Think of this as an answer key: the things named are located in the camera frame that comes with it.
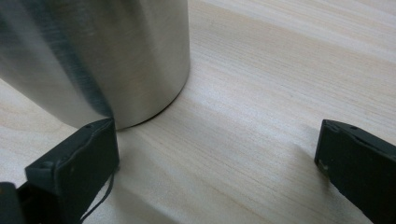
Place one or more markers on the stainless steel cup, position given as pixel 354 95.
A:
pixel 102 56

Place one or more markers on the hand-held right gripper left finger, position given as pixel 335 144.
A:
pixel 79 168

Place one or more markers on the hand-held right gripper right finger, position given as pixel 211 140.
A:
pixel 362 165

